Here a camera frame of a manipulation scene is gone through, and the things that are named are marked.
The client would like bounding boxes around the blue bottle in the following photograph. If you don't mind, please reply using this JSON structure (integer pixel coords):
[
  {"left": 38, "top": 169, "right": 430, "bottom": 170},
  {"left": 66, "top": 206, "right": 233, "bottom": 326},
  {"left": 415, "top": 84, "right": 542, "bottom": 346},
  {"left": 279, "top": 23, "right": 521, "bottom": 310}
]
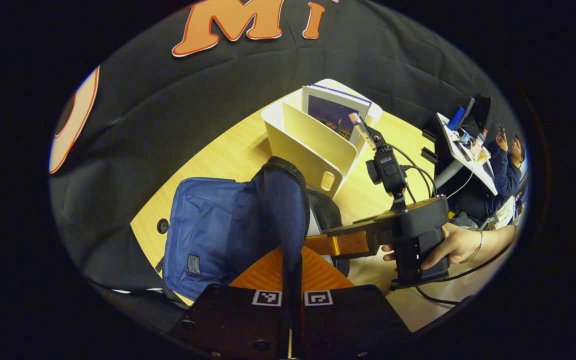
[{"left": 448, "top": 106, "right": 466, "bottom": 131}]

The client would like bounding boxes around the black computer monitor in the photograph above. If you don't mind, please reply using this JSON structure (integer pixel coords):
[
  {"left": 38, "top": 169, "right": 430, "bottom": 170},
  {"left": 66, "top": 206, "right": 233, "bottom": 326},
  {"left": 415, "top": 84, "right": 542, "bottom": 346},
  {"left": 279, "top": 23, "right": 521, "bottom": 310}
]
[{"left": 460, "top": 95, "right": 494, "bottom": 146}]

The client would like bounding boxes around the black camera cable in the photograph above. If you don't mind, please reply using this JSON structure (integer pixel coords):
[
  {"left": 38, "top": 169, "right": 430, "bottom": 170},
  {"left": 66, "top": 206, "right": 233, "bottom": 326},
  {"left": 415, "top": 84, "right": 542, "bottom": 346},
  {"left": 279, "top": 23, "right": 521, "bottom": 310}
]
[{"left": 387, "top": 144, "right": 439, "bottom": 201}]

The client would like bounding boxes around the white bookshelf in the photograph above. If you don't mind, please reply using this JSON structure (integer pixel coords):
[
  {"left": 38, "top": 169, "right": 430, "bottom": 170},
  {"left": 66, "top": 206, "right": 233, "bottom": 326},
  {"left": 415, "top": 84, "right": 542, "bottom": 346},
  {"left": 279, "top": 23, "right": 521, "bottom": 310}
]
[{"left": 260, "top": 78, "right": 384, "bottom": 199}]

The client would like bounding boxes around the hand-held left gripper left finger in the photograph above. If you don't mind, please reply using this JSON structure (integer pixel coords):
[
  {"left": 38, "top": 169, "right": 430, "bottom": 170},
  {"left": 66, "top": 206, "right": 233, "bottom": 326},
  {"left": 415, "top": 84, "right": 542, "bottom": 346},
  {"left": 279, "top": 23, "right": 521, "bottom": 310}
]
[{"left": 168, "top": 246, "right": 293, "bottom": 360}]

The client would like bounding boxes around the black power cable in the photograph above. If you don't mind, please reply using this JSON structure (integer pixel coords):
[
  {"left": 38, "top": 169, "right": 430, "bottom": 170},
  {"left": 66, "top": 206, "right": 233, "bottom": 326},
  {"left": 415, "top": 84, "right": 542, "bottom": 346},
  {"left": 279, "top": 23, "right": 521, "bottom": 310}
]
[{"left": 390, "top": 240, "right": 516, "bottom": 307}]

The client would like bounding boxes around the black backdrop cloth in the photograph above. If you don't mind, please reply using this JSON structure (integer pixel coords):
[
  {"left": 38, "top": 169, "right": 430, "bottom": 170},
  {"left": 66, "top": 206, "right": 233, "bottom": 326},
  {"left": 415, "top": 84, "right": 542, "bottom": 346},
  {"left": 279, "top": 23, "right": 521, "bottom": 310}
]
[{"left": 48, "top": 0, "right": 519, "bottom": 321}]

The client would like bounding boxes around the white office desk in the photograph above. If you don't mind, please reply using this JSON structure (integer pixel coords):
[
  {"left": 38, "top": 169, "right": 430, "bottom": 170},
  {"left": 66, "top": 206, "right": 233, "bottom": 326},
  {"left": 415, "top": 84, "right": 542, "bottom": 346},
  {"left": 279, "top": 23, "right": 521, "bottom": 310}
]
[{"left": 433, "top": 112, "right": 500, "bottom": 197}]

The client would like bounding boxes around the blue cover book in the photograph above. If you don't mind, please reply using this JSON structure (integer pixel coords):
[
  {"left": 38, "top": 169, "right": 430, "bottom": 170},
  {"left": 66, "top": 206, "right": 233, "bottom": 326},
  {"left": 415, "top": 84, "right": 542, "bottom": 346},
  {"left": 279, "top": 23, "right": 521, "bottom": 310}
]
[{"left": 302, "top": 83, "right": 373, "bottom": 146}]

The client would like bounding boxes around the blue schoolbag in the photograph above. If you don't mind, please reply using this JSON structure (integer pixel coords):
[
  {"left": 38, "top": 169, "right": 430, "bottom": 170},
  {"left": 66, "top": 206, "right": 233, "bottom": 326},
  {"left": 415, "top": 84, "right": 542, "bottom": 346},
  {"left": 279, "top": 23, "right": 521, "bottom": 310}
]
[{"left": 155, "top": 156, "right": 351, "bottom": 306}]

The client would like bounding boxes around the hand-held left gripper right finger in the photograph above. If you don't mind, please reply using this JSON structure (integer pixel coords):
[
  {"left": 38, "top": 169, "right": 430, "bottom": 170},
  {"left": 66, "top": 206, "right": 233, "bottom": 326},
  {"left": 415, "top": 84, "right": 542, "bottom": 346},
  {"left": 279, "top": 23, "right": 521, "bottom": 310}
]
[{"left": 295, "top": 245, "right": 411, "bottom": 360}]

